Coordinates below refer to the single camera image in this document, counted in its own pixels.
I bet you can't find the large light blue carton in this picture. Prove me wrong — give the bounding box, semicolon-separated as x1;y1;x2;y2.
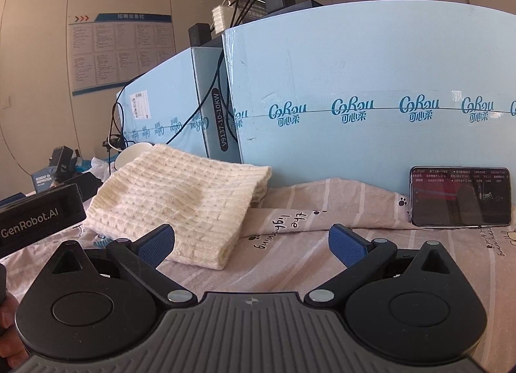
223;0;515;194

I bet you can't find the spare black handheld gripper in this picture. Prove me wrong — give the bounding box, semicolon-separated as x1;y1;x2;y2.
48;146;102;202

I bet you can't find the person's left hand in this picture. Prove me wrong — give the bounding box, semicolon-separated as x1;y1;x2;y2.
0;292;29;368

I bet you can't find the small dark blue box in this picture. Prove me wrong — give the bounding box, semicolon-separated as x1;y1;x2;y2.
32;166;59;193

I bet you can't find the black power cable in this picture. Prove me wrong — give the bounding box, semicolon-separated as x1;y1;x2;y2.
105;0;298;152

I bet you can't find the pink striped bed sheet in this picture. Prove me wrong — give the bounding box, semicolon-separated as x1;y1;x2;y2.
0;176;516;373

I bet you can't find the black smartphone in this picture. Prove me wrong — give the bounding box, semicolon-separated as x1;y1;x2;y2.
409;166;512;228

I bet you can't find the wall notice board poster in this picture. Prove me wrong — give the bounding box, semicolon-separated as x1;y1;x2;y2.
67;12;176;96

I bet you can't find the cream knitted sweater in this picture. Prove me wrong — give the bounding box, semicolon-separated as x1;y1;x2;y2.
84;144;272;270

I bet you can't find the white striped ceramic bowl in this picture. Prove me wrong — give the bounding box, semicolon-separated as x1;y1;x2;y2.
114;142;153;171

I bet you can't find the small black adapter box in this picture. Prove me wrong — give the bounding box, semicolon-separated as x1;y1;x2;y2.
188;23;212;47

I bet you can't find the white crumpled plastic bag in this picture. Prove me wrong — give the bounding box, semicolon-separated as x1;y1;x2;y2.
86;157;115;183

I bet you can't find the white power strip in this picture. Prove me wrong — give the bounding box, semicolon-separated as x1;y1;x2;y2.
212;5;233;34

